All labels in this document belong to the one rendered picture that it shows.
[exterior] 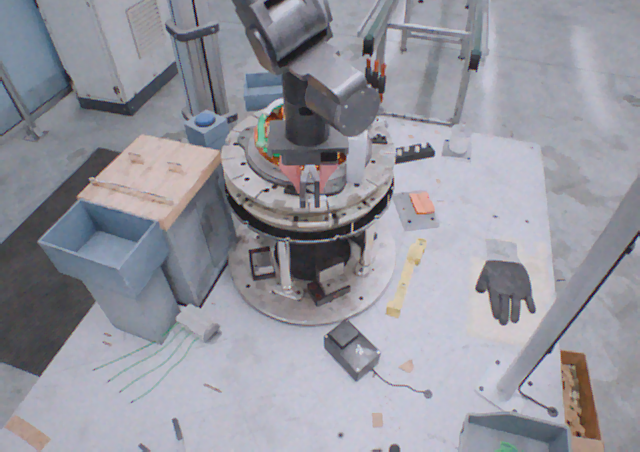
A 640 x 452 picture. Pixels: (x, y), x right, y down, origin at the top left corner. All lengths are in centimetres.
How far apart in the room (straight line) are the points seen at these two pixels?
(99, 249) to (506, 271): 85
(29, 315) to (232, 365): 143
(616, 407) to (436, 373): 117
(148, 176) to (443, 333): 66
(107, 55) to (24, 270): 136
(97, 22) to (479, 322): 259
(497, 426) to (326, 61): 68
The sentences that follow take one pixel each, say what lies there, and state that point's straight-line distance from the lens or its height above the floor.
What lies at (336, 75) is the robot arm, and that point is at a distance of 44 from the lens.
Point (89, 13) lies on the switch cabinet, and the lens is 293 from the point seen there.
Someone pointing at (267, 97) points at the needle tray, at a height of 106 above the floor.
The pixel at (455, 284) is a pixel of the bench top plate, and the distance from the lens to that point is 102.
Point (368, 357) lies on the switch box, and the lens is 84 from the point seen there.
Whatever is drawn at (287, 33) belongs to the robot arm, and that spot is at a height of 141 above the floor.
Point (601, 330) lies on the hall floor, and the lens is 213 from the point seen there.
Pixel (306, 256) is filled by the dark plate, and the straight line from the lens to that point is 102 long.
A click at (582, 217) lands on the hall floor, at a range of 256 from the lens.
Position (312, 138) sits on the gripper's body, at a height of 127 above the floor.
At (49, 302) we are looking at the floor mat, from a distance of 221.
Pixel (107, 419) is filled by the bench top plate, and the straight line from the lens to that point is 93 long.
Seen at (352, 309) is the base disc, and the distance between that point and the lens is 92.
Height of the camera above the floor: 158
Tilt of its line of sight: 45 degrees down
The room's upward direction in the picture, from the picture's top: straight up
